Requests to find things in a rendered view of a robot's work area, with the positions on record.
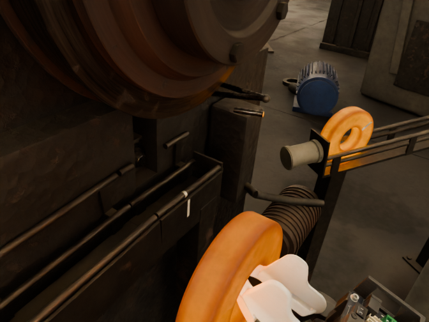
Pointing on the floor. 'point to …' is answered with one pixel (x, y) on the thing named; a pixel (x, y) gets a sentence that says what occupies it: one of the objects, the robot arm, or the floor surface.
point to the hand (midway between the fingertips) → (237, 275)
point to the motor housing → (293, 218)
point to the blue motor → (316, 89)
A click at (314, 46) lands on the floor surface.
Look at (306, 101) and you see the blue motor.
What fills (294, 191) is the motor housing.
